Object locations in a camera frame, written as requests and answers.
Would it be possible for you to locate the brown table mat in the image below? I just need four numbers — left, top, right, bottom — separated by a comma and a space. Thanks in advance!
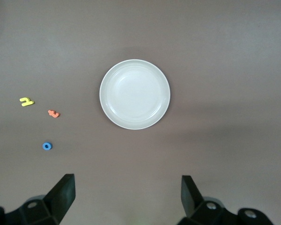
0, 0, 281, 225

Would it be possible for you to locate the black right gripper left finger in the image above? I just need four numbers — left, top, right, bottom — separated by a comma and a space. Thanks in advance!
0, 173, 76, 225

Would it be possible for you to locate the yellow foam letter h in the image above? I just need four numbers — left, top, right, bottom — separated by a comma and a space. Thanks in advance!
19, 97, 35, 107

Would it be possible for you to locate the beige round plate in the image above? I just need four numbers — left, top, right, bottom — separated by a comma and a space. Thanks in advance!
99, 59, 171, 130

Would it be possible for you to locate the orange foam letter t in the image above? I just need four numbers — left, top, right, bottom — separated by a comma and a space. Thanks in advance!
47, 109, 60, 119

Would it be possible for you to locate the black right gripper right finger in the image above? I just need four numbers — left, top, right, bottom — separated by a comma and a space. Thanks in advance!
177, 175, 275, 225

